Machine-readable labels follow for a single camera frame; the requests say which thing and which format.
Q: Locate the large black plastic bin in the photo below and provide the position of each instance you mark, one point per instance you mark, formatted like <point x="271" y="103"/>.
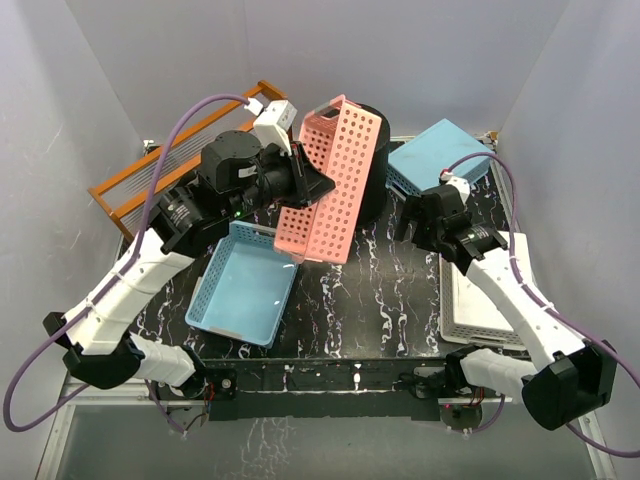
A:
<point x="374" y="198"/>

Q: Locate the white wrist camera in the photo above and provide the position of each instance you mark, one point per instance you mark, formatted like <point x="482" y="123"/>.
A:
<point x="461" y="184"/>
<point x="273" y="124"/>

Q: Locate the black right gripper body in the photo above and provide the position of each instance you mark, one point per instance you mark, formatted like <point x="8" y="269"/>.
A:
<point x="427" y="234"/>

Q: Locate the white perforated plastic basket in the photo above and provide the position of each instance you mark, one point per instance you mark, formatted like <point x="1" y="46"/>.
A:
<point x="468" y="316"/>

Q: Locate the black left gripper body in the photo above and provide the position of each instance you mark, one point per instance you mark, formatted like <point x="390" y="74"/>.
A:
<point x="277" y="183"/>

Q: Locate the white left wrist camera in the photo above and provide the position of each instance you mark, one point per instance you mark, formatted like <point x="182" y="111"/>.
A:
<point x="273" y="124"/>

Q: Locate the blue plastic basket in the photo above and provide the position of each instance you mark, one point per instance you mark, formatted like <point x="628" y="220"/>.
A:
<point x="416" y="165"/>

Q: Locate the blue tray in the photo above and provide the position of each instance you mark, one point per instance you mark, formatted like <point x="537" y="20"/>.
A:
<point x="245" y="287"/>

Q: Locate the orange wooden rack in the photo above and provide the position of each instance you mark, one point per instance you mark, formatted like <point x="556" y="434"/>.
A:
<point x="122" y="196"/>

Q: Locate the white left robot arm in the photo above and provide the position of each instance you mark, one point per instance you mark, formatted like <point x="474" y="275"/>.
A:
<point x="100" y="349"/>

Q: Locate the aluminium front frame rail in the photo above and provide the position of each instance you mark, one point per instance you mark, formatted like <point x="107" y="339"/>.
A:
<point x="309" y="436"/>

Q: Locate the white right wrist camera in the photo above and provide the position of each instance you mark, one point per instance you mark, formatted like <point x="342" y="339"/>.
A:
<point x="461" y="184"/>

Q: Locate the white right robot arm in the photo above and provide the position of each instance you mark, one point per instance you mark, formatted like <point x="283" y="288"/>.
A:
<point x="566" y="376"/>

